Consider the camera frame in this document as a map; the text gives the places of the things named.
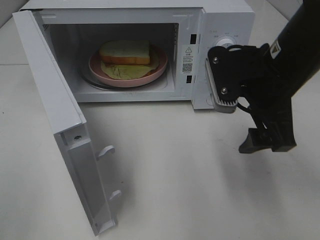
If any upper white microwave knob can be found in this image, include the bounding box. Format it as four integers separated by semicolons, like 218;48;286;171
216;36;236;48

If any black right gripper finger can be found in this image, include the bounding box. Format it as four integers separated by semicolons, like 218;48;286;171
238;128;272;153
271;104;297;152

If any white microwave oven body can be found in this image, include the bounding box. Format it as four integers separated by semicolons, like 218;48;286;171
18;0;255;110

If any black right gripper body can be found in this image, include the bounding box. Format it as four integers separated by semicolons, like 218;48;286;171
239;43;295;130

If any sandwich with green lettuce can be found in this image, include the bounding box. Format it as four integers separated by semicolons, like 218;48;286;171
98;40;151;65

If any white warning label sticker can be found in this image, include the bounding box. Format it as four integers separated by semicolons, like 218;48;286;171
181;44;197;74

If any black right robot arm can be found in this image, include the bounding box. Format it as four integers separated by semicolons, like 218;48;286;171
238;0;320;154

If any pink plate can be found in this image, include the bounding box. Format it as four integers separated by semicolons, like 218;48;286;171
89;45;168;80

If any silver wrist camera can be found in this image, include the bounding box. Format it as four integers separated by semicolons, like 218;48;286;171
205;44;255;114

